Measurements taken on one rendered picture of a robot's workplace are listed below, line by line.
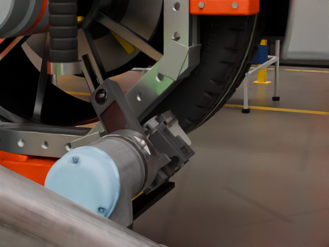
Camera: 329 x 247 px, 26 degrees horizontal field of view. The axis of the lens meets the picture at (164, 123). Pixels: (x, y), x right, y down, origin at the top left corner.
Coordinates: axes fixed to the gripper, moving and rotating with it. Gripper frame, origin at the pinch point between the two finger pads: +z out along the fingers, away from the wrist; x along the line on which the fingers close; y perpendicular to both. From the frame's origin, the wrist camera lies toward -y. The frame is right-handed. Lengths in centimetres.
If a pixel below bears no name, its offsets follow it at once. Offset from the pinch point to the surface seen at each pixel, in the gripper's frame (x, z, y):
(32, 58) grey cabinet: -217, 420, -162
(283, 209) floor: -50, 158, 39
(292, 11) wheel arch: 26.7, 2.3, 0.7
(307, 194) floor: -46, 181, 43
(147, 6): 7.1, 12.8, -18.9
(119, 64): -4.4, 12.8, -15.3
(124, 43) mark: -0.8, 12.4, -17.3
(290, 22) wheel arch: 25.3, 2.3, 1.9
